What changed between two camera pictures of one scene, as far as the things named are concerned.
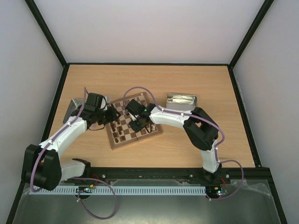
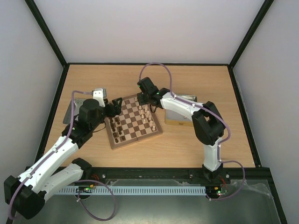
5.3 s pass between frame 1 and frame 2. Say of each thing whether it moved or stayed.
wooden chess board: stayed
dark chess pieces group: stayed
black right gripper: moved
